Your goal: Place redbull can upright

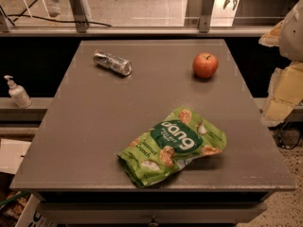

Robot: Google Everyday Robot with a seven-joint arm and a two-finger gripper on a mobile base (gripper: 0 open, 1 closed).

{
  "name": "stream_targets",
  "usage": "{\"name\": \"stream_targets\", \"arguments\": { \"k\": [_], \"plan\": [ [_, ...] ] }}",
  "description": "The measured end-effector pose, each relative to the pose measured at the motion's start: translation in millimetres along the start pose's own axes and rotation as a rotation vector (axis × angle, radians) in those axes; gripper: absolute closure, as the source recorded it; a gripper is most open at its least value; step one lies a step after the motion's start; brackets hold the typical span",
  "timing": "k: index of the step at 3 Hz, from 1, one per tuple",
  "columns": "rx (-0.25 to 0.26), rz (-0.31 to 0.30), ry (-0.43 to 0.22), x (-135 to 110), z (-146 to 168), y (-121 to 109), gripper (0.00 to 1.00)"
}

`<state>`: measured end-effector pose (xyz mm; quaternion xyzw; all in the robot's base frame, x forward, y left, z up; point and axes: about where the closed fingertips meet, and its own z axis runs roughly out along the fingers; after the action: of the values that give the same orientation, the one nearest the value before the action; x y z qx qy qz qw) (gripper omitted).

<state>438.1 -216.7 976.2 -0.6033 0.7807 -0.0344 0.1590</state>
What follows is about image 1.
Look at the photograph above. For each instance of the white paper sheet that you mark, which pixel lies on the white paper sheet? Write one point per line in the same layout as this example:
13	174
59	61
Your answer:
12	153

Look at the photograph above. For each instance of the white pump soap bottle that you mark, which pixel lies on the white pump soap bottle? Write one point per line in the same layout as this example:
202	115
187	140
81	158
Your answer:
18	93

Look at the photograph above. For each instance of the green snack bag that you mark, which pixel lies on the green snack bag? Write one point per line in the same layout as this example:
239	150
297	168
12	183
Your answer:
170	146

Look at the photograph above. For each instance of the left metal railing post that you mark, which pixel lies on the left metal railing post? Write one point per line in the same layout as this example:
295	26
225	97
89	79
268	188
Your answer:
81	14

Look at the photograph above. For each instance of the grey table drawer front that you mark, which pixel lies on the grey table drawer front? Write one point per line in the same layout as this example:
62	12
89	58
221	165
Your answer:
118	213

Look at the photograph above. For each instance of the white cardboard box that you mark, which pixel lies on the white cardboard box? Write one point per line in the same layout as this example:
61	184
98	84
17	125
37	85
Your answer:
31	217

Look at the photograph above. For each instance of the red apple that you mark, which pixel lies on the red apple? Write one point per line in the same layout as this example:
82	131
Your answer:
205	65

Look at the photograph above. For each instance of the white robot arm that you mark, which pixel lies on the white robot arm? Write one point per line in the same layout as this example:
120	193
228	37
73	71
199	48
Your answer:
285	90

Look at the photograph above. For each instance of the silver redbull can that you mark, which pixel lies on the silver redbull can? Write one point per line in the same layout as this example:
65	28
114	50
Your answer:
115	63

